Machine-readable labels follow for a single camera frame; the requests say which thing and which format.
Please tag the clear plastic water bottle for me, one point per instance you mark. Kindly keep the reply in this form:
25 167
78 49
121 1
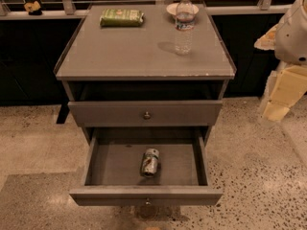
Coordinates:
185 22

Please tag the brass middle drawer knob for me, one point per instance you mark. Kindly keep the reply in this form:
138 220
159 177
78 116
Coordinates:
148 202

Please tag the closed grey top drawer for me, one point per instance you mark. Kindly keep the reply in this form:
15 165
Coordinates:
130 113

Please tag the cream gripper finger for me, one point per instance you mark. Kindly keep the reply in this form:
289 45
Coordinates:
283 90
266 41

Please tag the grey three-drawer cabinet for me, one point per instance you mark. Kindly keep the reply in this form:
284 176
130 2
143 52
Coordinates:
140 63

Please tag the green snack bag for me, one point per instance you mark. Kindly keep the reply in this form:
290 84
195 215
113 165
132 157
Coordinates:
121 17

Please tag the open grey middle drawer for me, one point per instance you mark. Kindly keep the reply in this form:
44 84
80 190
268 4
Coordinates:
112 173

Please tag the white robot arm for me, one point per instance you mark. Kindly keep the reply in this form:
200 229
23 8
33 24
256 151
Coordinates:
291 36

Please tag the brass drawer knob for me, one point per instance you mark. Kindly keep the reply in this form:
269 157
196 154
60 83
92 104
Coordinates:
148 202
147 116

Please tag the small yellow black object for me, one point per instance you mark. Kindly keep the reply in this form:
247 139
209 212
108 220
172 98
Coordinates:
33 8

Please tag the white ceramic bowl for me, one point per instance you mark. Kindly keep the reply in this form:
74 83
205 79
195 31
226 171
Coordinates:
171 9

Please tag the brass top drawer knob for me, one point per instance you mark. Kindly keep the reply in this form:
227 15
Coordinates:
147 116

